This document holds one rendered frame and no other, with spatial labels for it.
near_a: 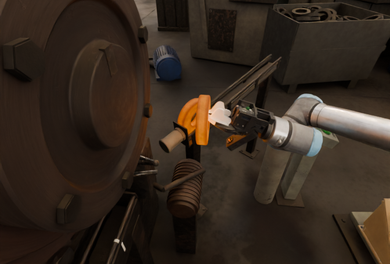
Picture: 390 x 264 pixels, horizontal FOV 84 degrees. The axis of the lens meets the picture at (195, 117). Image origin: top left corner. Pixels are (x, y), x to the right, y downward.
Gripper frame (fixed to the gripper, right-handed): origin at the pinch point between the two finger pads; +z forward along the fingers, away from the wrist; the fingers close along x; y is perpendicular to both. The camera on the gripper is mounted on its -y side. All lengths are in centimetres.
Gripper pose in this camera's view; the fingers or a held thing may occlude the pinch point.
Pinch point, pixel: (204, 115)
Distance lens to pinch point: 67.5
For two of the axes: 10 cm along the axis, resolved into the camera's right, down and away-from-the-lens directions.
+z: -9.5, -2.9, -0.8
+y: 2.8, -7.4, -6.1
